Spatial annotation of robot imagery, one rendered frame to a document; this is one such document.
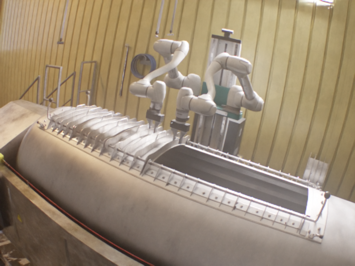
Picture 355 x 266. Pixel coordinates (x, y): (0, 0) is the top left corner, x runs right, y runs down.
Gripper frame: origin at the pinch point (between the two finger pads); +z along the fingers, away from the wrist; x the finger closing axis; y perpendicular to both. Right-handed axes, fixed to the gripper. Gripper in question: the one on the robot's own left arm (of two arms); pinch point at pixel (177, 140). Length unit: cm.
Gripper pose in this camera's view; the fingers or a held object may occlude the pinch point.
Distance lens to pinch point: 202.8
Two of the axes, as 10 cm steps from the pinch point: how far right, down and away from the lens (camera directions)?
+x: 8.6, 2.9, -4.2
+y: -4.9, 2.2, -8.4
